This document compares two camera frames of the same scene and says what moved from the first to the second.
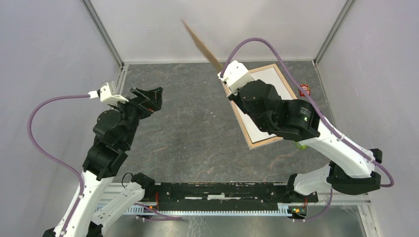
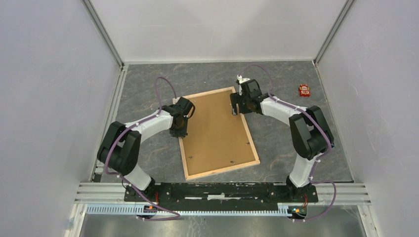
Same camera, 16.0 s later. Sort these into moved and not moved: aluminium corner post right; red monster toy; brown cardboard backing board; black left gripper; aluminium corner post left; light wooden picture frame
Moved: black left gripper; light wooden picture frame; brown cardboard backing board
Not moved: aluminium corner post right; red monster toy; aluminium corner post left
